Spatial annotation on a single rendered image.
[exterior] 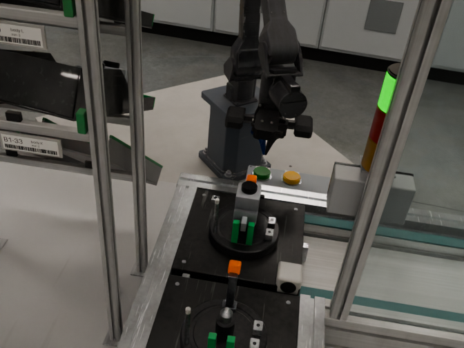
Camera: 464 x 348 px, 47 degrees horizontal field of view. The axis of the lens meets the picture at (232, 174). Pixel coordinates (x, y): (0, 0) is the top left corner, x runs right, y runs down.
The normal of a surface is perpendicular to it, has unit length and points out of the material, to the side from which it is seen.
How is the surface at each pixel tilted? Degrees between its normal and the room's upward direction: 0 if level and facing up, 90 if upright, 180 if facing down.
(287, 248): 0
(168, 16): 90
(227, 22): 90
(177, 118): 0
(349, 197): 90
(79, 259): 0
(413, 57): 90
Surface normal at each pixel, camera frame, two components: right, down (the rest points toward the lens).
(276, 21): 0.25, -0.22
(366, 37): -0.21, 0.58
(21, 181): 0.07, -0.79
